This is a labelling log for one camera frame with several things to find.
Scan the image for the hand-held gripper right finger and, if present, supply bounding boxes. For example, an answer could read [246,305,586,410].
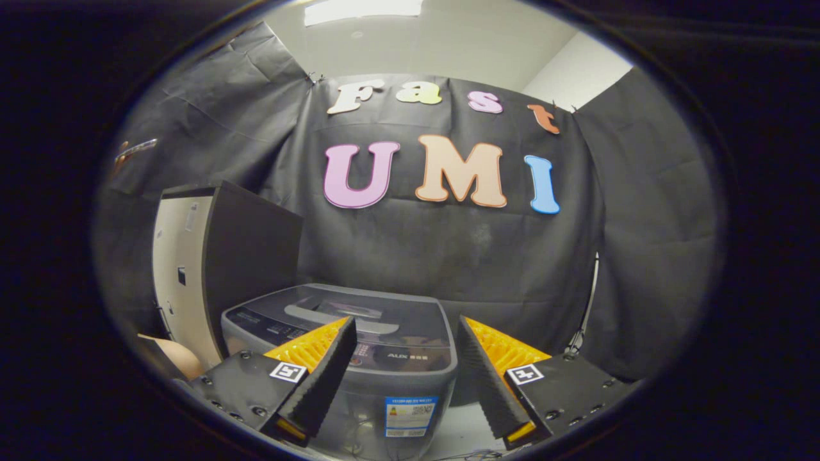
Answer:
[459,316,641,451]

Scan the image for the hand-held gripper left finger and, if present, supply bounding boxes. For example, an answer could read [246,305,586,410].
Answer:
[192,316,358,448]

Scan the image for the gray washing machine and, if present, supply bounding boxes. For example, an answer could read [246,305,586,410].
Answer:
[221,284,459,461]

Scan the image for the dark washing machine lid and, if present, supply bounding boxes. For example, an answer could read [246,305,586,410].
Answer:
[253,284,452,373]

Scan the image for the black backdrop cloth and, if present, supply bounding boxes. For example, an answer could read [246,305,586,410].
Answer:
[96,22,725,385]

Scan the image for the black light stand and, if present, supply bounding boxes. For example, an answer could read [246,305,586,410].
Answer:
[564,253,600,356]

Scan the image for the beige and black cabinet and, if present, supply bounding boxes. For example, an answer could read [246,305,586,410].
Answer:
[152,181,304,372]

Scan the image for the ceiling light panel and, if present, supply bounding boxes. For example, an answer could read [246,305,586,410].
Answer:
[304,0,423,26]

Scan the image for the floor cables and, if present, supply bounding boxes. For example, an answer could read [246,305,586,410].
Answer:
[442,448,507,461]

